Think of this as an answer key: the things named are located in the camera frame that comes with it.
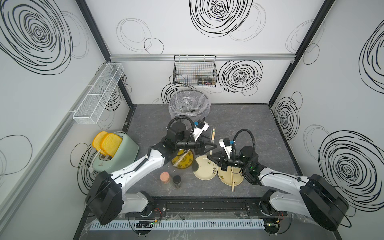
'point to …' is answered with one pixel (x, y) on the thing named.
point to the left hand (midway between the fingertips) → (213, 144)
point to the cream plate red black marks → (225, 176)
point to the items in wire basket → (205, 81)
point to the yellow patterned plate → (186, 162)
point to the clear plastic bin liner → (192, 103)
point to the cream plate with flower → (206, 171)
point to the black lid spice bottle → (177, 181)
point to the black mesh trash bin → (203, 119)
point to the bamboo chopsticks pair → (232, 179)
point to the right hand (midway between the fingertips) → (209, 158)
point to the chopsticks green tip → (212, 139)
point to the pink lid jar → (166, 179)
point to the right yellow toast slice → (110, 142)
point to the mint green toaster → (126, 155)
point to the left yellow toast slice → (97, 140)
